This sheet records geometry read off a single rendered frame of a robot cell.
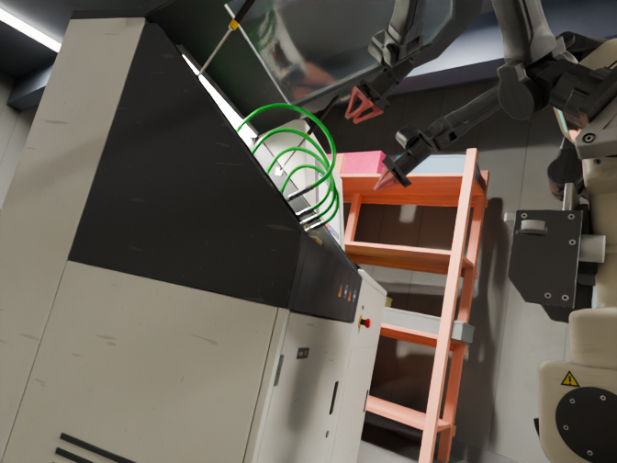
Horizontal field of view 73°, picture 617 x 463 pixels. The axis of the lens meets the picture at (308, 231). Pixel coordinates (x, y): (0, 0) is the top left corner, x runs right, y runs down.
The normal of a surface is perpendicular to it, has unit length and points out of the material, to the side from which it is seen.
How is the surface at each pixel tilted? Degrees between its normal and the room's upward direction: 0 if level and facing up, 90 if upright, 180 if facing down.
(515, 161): 90
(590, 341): 90
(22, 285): 90
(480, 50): 90
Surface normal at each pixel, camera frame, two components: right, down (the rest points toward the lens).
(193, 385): -0.29, -0.24
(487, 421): -0.60, -0.28
